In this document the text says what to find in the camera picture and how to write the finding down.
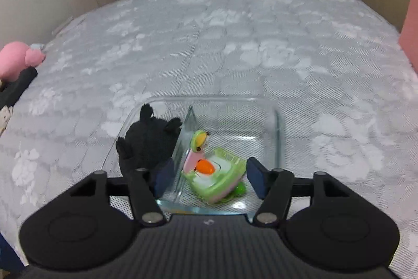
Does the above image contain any black plush cat toy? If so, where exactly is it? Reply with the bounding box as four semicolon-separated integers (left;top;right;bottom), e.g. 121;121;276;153
115;103;182;176

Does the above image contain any pink paper gift bag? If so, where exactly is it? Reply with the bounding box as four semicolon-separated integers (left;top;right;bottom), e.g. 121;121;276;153
399;0;418;71

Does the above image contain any white patterned cloth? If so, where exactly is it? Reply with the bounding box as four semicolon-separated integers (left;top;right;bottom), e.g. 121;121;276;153
0;105;14;136

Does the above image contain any green carrot toy package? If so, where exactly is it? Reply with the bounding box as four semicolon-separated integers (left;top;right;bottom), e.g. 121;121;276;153
182;130;247;204

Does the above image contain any grey quilted bed cover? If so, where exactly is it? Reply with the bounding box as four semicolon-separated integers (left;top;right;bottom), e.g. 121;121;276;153
1;0;417;278

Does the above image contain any pink plush toy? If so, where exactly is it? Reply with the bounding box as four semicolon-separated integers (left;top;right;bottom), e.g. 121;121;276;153
0;41;46;82

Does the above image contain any clear glass divided container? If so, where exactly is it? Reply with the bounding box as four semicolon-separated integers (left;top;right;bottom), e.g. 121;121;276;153
101;95;283;223

